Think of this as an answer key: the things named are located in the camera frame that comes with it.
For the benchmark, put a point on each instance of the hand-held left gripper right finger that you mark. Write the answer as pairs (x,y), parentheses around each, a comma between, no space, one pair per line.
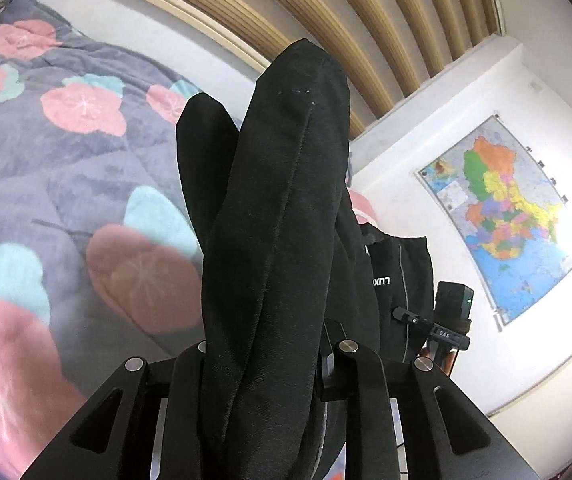
(348,375)

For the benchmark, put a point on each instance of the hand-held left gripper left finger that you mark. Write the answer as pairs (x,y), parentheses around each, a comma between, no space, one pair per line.
(186,385)

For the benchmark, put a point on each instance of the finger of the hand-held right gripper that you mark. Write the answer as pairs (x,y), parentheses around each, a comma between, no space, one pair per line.
(411,317)

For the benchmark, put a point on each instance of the black hooded jacket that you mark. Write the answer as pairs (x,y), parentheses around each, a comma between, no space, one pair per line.
(276,220)

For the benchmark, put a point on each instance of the pink pillow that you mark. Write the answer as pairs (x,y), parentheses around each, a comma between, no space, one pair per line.
(363,207)

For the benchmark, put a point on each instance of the grey floral blanket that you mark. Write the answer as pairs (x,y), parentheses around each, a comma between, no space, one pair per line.
(66,175)

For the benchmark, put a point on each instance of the wooden slatted headboard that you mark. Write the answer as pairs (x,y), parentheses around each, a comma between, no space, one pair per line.
(316,15)

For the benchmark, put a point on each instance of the colourful wall map poster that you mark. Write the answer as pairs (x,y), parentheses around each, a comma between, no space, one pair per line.
(506,210)

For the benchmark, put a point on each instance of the white wall socket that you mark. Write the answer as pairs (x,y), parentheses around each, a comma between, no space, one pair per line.
(535,85)

